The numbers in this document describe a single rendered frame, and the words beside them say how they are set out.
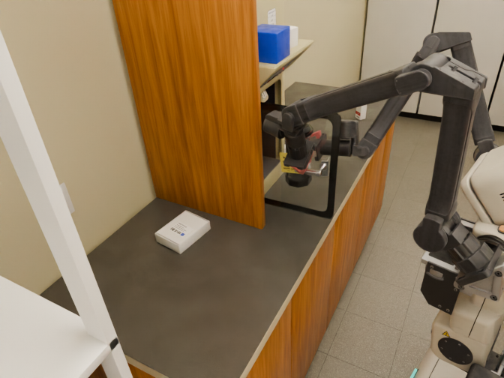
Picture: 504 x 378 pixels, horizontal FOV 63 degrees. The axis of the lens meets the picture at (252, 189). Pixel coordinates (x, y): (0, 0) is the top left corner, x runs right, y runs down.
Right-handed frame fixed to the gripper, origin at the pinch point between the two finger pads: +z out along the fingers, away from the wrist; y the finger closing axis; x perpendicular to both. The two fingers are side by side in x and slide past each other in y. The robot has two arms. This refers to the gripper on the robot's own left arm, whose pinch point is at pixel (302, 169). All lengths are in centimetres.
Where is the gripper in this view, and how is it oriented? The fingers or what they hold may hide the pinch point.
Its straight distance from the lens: 133.1
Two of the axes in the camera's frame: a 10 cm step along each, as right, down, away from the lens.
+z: 2.3, 5.3, 8.2
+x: 8.9, 2.2, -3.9
